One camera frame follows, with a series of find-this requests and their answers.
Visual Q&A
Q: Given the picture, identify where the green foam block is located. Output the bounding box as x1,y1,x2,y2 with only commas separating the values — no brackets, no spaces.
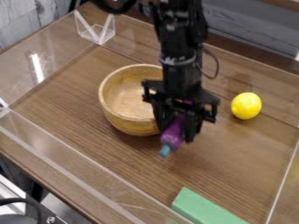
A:
172,187,248,224

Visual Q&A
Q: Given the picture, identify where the black metal stand base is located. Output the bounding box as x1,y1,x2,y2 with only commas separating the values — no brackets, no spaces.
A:
22,196,68,224

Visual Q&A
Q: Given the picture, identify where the clear acrylic enclosure wall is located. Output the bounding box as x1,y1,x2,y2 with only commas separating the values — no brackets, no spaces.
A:
0,16,299,224

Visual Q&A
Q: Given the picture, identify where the brown wooden bowl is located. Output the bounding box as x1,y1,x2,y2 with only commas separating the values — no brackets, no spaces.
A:
97,64,162,137

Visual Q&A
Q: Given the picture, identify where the yellow toy lemon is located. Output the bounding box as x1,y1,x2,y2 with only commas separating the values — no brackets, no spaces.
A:
229,92,263,120

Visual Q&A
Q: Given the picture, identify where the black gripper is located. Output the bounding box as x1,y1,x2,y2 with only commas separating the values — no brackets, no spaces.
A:
141,56,220,144

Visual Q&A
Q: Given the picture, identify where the purple toy eggplant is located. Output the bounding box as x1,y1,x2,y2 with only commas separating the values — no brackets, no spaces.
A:
158,114,184,158

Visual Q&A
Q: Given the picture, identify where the black cable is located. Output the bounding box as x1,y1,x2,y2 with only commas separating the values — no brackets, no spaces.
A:
0,197,42,224

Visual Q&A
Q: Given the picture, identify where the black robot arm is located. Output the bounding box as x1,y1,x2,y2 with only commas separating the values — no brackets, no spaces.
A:
90,0,220,143

